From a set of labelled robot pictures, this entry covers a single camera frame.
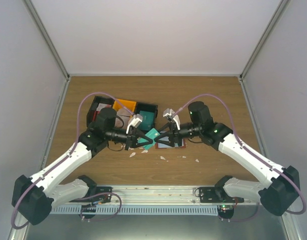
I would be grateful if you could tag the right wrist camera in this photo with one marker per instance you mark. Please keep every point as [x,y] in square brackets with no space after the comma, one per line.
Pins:
[172,117]

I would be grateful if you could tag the black bin with green cards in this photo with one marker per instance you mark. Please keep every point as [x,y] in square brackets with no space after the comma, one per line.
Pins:
[149,114]

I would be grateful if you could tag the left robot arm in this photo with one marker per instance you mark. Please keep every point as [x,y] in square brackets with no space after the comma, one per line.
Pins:
[36,196]

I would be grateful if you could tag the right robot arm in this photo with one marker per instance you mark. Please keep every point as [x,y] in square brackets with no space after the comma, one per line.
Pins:
[276,188]

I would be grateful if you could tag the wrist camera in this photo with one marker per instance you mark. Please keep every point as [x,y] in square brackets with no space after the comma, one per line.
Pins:
[172,117]
[134,122]

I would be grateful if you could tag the black bin with red cards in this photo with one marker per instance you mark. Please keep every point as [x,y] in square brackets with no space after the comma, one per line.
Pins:
[98,103]

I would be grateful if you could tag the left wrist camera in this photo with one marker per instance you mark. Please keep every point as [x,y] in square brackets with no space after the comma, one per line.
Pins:
[134,122]

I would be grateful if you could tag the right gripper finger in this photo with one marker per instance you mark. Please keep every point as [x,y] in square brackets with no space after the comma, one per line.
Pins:
[165,131]
[163,144]

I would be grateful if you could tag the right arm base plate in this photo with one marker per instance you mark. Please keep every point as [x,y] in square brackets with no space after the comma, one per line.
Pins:
[211,194]

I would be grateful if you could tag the red cards stack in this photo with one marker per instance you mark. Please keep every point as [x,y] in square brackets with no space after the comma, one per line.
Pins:
[99,107]

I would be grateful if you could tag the aluminium front rail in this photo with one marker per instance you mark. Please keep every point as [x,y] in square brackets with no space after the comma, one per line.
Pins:
[169,195]

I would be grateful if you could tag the white cards stack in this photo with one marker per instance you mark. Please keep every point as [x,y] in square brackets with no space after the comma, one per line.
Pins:
[122,119]

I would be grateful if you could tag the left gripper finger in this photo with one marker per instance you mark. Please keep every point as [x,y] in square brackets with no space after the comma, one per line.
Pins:
[139,134]
[141,145]

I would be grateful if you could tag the grey slotted cable duct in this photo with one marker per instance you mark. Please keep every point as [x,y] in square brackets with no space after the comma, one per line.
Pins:
[188,210]

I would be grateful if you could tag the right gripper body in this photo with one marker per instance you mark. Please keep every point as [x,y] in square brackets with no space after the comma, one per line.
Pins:
[196,129]

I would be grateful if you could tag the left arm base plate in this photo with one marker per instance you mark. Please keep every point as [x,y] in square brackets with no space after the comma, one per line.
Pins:
[106,198]

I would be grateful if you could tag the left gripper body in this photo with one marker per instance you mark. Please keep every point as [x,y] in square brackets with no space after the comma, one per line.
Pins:
[109,135]

